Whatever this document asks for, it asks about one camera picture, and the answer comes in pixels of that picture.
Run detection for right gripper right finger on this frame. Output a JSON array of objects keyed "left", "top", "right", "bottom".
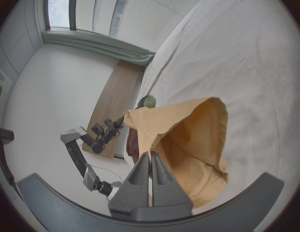
[{"left": 151, "top": 152, "right": 194, "bottom": 210}]

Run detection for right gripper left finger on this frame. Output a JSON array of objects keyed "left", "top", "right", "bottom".
[{"left": 108, "top": 151, "right": 150, "bottom": 211}]

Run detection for tan shorts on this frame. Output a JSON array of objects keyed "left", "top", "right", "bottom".
[{"left": 123, "top": 97, "right": 229, "bottom": 209}]

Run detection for bed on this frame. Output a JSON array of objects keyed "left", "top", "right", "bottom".
[{"left": 82, "top": 0, "right": 300, "bottom": 217}]

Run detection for brown shorts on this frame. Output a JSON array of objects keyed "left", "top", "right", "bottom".
[{"left": 126, "top": 106, "right": 142, "bottom": 165}]

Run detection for green garment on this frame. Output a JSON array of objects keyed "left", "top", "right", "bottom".
[{"left": 143, "top": 96, "right": 156, "bottom": 108}]

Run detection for grey-green curtain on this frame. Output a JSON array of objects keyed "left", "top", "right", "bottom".
[{"left": 41, "top": 30, "right": 156, "bottom": 67}]

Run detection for ceiling air vent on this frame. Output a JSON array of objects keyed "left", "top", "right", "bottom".
[{"left": 0, "top": 61, "right": 12, "bottom": 124}]

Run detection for window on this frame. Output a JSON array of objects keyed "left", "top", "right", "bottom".
[{"left": 44, "top": 0, "right": 218, "bottom": 53}]

